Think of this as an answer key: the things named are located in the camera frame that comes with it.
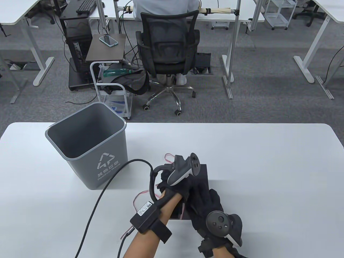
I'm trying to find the person's right hand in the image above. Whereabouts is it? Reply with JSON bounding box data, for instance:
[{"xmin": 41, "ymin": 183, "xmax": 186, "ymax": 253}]
[{"xmin": 185, "ymin": 185, "xmax": 237, "ymax": 256}]

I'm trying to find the person's left hand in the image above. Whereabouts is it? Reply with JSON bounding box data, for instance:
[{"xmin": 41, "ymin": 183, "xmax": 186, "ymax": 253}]
[{"xmin": 156, "ymin": 169, "xmax": 200, "ymax": 200}]

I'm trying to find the black gift box lid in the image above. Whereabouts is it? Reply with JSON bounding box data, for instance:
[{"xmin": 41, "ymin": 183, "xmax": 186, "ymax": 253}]
[{"xmin": 165, "ymin": 161, "xmax": 210, "ymax": 194}]

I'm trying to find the black gift box base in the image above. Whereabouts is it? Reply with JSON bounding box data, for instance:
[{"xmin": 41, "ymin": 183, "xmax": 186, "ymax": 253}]
[{"xmin": 169, "ymin": 204, "xmax": 192, "ymax": 220}]

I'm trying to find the pink ribbon bow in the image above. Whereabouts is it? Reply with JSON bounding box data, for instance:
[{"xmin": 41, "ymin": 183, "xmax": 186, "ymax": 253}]
[{"xmin": 121, "ymin": 153, "xmax": 186, "ymax": 238}]

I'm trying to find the person's left forearm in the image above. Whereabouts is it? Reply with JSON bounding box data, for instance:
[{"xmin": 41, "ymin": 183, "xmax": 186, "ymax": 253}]
[{"xmin": 122, "ymin": 191, "xmax": 184, "ymax": 258}]

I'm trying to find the person's right forearm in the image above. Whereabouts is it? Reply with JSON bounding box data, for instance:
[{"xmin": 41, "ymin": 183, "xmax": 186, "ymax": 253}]
[{"xmin": 212, "ymin": 248, "xmax": 230, "ymax": 258}]

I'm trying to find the black floor socket box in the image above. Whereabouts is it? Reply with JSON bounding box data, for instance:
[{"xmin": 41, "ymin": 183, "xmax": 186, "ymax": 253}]
[{"xmin": 192, "ymin": 52, "xmax": 214, "ymax": 75}]

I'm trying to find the black and white hand controller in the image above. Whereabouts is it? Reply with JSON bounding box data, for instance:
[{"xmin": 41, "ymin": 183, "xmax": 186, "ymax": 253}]
[
  {"xmin": 206, "ymin": 211, "xmax": 243, "ymax": 248},
  {"xmin": 168, "ymin": 153, "xmax": 200, "ymax": 186}
]

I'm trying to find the white rolling cart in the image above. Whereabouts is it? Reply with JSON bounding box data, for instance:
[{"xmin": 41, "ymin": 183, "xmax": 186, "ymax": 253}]
[{"xmin": 90, "ymin": 61, "xmax": 133, "ymax": 120}]

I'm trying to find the grey plastic trash bin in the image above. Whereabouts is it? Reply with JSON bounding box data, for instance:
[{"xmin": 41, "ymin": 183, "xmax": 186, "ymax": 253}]
[{"xmin": 45, "ymin": 102, "xmax": 128, "ymax": 190}]

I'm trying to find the grey backpack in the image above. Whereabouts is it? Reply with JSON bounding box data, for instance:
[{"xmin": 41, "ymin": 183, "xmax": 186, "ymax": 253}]
[{"xmin": 98, "ymin": 63, "xmax": 150, "ymax": 95}]

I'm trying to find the green bottle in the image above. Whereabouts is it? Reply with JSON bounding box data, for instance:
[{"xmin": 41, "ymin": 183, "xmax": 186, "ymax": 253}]
[{"xmin": 103, "ymin": 69, "xmax": 134, "ymax": 77}]

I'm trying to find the black mesh office chair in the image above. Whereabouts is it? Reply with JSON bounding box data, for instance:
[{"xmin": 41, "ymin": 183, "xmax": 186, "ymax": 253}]
[{"xmin": 135, "ymin": 10, "xmax": 200, "ymax": 116}]

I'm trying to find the dark brown side table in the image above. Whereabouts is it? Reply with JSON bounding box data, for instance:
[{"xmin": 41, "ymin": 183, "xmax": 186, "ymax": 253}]
[{"xmin": 85, "ymin": 33, "xmax": 127, "ymax": 63}]

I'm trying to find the smartphone in blue case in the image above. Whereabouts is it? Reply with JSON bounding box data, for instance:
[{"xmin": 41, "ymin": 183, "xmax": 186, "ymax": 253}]
[{"xmin": 99, "ymin": 35, "xmax": 119, "ymax": 48}]

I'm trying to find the white drawer unit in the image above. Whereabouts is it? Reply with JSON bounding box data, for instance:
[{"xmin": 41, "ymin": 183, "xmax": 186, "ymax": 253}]
[{"xmin": 210, "ymin": 21, "xmax": 230, "ymax": 30}]

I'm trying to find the black computer tower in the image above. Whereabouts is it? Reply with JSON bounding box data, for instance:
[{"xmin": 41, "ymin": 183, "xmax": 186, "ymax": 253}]
[{"xmin": 65, "ymin": 19, "xmax": 93, "ymax": 81}]

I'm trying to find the beige rolled bundle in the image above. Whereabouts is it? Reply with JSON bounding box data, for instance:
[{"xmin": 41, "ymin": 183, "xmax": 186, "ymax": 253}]
[{"xmin": 199, "ymin": 8, "xmax": 232, "ymax": 15}]

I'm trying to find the white office desk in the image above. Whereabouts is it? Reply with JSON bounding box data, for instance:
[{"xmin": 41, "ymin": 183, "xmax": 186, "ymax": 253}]
[
  {"xmin": 89, "ymin": 0, "xmax": 266, "ymax": 22},
  {"xmin": 293, "ymin": 0, "xmax": 344, "ymax": 84},
  {"xmin": 0, "ymin": 0, "xmax": 55, "ymax": 87}
]

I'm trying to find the black keyboard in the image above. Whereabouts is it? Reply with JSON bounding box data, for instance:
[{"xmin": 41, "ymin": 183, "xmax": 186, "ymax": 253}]
[{"xmin": 76, "ymin": 0, "xmax": 98, "ymax": 15}]

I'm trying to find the thick black braided cable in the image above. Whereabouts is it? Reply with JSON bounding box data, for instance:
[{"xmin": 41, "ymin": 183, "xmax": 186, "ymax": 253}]
[{"xmin": 75, "ymin": 159, "xmax": 162, "ymax": 258}]

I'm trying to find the aluminium frame post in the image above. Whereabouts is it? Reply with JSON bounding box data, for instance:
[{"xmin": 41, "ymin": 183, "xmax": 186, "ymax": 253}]
[
  {"xmin": 0, "ymin": 58, "xmax": 28, "ymax": 104},
  {"xmin": 222, "ymin": 0, "xmax": 241, "ymax": 99},
  {"xmin": 113, "ymin": 0, "xmax": 121, "ymax": 34},
  {"xmin": 315, "ymin": 44, "xmax": 344, "ymax": 100}
]

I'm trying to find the white wire cart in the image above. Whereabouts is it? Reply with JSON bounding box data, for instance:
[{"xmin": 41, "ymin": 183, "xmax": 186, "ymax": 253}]
[{"xmin": 263, "ymin": 0, "xmax": 298, "ymax": 30}]

